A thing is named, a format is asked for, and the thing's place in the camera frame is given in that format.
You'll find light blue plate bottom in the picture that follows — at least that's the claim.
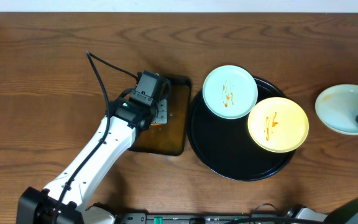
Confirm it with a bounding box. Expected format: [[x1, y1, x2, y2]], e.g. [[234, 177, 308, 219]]
[[314, 84, 358, 136]]

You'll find light blue plate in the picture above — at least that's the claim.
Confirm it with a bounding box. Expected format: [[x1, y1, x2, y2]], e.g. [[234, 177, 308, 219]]
[[202, 65, 258, 119], [314, 84, 358, 136]]

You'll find light blue plate top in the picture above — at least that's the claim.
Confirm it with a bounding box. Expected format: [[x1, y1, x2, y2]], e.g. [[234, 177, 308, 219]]
[[202, 65, 258, 119]]

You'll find yellow plate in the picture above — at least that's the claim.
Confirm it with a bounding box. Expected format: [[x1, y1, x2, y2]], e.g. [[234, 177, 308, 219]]
[[247, 97, 309, 153]]

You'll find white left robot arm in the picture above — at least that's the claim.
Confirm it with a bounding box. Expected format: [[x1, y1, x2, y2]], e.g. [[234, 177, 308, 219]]
[[16, 98, 167, 223]]

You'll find black rectangular water tray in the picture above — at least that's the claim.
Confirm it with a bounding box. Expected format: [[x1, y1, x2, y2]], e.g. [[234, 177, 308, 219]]
[[129, 74, 191, 156]]

